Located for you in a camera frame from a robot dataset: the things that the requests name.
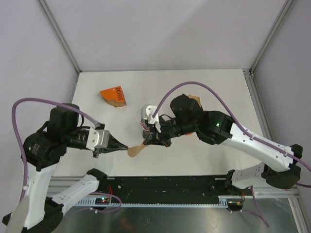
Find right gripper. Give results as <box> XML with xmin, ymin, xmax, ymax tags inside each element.
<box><xmin>144</xmin><ymin>116</ymin><xmax>197</xmax><ymax>148</ymax></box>

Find orange coffee filter box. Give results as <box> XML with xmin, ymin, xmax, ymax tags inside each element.
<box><xmin>100</xmin><ymin>86</ymin><xmax>126</xmax><ymax>107</ymax></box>

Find brown paper coffee filter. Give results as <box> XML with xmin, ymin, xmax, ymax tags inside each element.
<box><xmin>188</xmin><ymin>94</ymin><xmax>202</xmax><ymax>108</ymax></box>

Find clear glass dripper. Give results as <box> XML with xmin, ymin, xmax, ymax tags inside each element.
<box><xmin>136</xmin><ymin>108</ymin><xmax>149</xmax><ymax>132</ymax></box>

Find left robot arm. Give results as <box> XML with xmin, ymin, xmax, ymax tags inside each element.
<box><xmin>2</xmin><ymin>103</ymin><xmax>128</xmax><ymax>233</ymax></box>

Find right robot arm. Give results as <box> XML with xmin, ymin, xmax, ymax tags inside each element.
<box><xmin>140</xmin><ymin>94</ymin><xmax>302</xmax><ymax>195</ymax></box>

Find black red carafe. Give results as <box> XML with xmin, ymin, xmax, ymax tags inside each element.
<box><xmin>142</xmin><ymin>130</ymin><xmax>153</xmax><ymax>141</ymax></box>

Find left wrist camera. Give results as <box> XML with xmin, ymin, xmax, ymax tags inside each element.
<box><xmin>86</xmin><ymin>127</ymin><xmax>110</xmax><ymax>151</ymax></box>

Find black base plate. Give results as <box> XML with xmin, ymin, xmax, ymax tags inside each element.
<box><xmin>79</xmin><ymin>175</ymin><xmax>255</xmax><ymax>205</ymax></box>

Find grey cable duct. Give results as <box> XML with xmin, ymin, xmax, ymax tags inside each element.
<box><xmin>75</xmin><ymin>196</ymin><xmax>244</xmax><ymax>208</ymax></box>

